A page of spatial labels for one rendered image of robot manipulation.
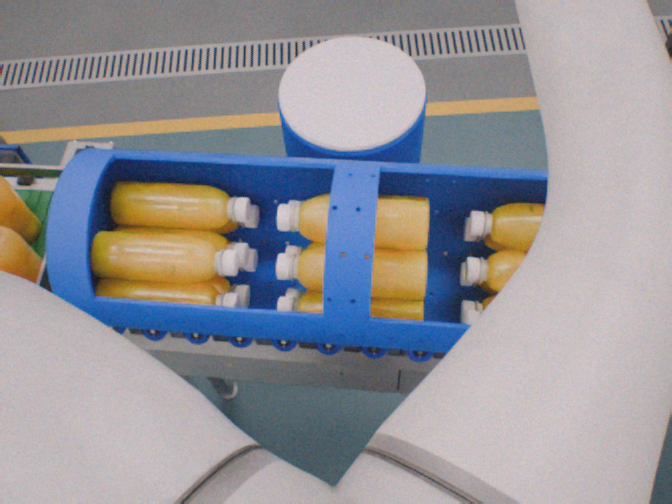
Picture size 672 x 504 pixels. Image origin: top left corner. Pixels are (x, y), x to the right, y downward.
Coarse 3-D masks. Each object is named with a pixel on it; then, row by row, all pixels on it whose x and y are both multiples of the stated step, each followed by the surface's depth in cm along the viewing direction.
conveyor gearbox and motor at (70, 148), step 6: (72, 144) 150; (78, 144) 150; (84, 144) 150; (90, 144) 149; (96, 144) 149; (102, 144) 149; (108, 144) 149; (66, 150) 149; (72, 150) 149; (66, 156) 148; (72, 156) 148; (66, 162) 148
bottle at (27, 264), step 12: (0, 228) 114; (0, 240) 112; (12, 240) 114; (24, 240) 118; (0, 252) 113; (12, 252) 114; (24, 252) 117; (0, 264) 114; (12, 264) 115; (24, 264) 117; (36, 264) 121; (24, 276) 119; (36, 276) 122; (48, 288) 126
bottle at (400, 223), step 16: (304, 208) 99; (320, 208) 98; (384, 208) 97; (400, 208) 97; (416, 208) 97; (304, 224) 99; (320, 224) 98; (384, 224) 97; (400, 224) 96; (416, 224) 96; (320, 240) 99; (384, 240) 98; (400, 240) 97; (416, 240) 97
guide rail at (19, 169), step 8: (0, 168) 134; (8, 168) 133; (16, 168) 133; (24, 168) 133; (32, 168) 133; (40, 168) 132; (48, 168) 132; (56, 168) 132; (40, 176) 135; (48, 176) 134; (56, 176) 134
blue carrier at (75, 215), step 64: (64, 192) 98; (256, 192) 118; (320, 192) 117; (384, 192) 115; (448, 192) 113; (512, 192) 111; (64, 256) 97; (448, 256) 119; (128, 320) 103; (192, 320) 101; (256, 320) 99; (320, 320) 97; (384, 320) 96; (448, 320) 114
